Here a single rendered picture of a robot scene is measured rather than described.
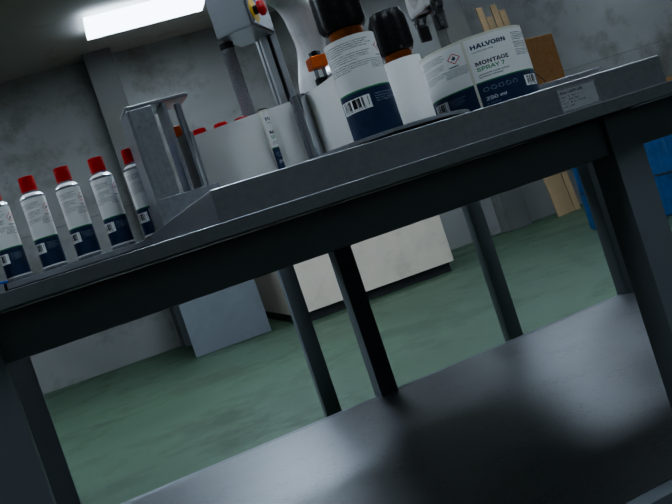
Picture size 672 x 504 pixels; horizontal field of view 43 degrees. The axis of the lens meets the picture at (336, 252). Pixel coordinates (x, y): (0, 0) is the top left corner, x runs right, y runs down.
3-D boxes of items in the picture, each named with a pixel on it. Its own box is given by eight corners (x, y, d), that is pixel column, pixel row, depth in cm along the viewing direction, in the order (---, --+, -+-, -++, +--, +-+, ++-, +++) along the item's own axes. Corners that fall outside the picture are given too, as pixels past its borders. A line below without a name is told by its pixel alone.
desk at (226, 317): (252, 323, 950) (227, 248, 947) (275, 329, 797) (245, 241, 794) (183, 347, 931) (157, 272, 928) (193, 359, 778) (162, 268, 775)
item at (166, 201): (164, 228, 174) (124, 109, 173) (156, 234, 186) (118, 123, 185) (228, 208, 179) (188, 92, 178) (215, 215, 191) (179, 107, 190)
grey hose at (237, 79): (247, 125, 206) (220, 43, 206) (244, 128, 210) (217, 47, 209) (261, 121, 208) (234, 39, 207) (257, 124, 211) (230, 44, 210)
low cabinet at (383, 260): (395, 272, 991) (375, 211, 989) (460, 267, 794) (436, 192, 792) (266, 318, 954) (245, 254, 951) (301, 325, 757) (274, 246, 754)
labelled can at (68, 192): (79, 260, 181) (48, 168, 180) (78, 261, 186) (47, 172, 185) (103, 252, 182) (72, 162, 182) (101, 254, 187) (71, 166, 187)
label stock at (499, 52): (563, 93, 162) (540, 20, 161) (502, 109, 149) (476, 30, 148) (484, 124, 177) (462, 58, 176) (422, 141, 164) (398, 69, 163)
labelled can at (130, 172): (147, 238, 186) (117, 149, 185) (144, 240, 191) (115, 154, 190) (170, 231, 187) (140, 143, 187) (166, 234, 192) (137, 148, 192)
